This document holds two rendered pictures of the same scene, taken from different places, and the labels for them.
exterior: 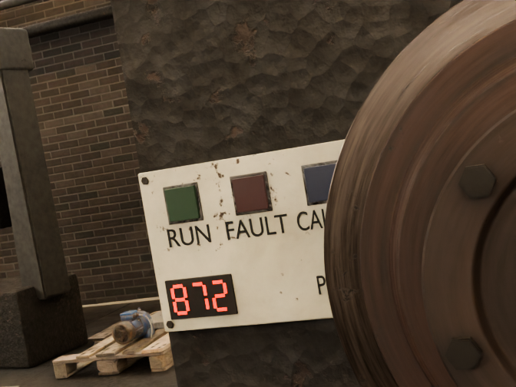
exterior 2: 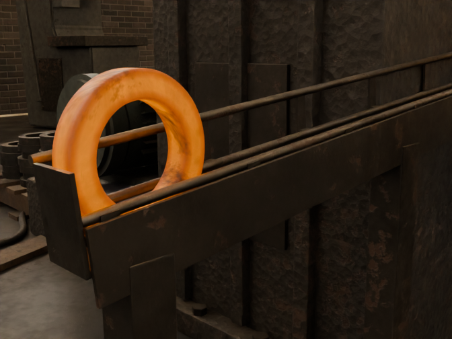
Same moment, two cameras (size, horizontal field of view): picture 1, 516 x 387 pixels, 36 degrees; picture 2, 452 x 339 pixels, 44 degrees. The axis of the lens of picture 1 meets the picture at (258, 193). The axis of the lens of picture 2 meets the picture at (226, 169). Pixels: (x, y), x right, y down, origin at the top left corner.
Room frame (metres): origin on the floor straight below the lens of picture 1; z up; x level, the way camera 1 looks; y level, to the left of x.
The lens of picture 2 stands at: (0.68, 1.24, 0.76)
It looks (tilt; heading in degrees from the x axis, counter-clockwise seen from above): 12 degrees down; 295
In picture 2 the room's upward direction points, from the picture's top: 1 degrees counter-clockwise
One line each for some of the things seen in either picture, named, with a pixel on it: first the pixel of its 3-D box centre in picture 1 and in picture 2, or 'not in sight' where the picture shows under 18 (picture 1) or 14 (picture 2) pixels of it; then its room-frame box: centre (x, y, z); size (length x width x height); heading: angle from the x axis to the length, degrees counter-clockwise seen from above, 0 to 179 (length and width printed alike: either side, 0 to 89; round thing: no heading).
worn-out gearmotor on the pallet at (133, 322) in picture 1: (140, 322); not in sight; (5.25, 0.91, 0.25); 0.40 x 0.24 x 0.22; 159
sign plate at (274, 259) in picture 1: (262, 239); not in sight; (0.85, 0.00, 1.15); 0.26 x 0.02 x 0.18; 69
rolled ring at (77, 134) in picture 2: not in sight; (135, 154); (1.02, 0.74, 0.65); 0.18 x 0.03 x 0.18; 72
